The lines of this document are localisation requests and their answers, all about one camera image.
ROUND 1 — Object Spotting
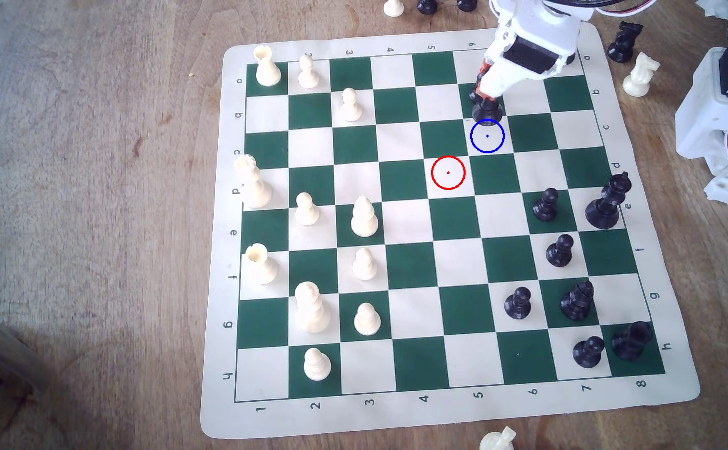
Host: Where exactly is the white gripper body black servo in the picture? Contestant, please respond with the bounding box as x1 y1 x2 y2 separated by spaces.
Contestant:
486 0 590 80

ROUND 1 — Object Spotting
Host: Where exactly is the white chess knight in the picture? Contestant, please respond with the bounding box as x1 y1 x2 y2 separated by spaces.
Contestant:
623 52 661 98
479 426 517 450

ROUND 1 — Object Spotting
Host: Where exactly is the black chess pawn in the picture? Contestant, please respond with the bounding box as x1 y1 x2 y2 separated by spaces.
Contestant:
573 335 605 369
504 287 532 321
532 187 560 222
546 234 575 268

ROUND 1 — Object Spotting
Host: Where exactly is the black chess king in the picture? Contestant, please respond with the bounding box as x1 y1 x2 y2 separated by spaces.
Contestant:
585 172 632 230

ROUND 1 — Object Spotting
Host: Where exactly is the green and cream chess mat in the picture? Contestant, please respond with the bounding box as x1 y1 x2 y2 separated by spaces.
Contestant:
200 22 702 440

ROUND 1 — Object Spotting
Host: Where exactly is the white crumpled plastic piece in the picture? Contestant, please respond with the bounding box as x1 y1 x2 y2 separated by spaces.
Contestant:
695 0 728 20

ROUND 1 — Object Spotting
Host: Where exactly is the white chess bishop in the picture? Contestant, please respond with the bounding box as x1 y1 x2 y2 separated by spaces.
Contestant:
350 195 380 238

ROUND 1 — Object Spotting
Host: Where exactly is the white chess rook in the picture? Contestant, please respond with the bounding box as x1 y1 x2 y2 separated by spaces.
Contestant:
244 244 279 285
253 45 282 87

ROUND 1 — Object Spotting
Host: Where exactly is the black knight on g7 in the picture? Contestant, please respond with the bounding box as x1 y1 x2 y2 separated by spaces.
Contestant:
560 280 595 321

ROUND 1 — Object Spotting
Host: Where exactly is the grey metal object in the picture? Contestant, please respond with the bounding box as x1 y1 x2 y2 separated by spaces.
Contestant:
0 300 49 401

